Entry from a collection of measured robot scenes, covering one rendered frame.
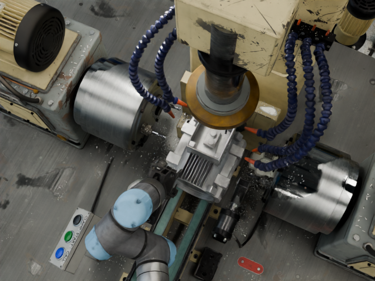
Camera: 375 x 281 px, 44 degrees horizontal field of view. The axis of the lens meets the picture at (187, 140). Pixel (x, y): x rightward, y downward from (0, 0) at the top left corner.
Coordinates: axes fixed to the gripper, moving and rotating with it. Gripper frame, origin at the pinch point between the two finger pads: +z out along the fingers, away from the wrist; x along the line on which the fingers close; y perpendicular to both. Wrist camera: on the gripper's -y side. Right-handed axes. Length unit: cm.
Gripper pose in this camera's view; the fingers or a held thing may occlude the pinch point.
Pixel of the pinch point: (169, 179)
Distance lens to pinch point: 132.8
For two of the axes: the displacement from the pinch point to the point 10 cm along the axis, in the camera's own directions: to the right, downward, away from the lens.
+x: -9.1, -3.9, 1.4
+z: 2.2, -1.6, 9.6
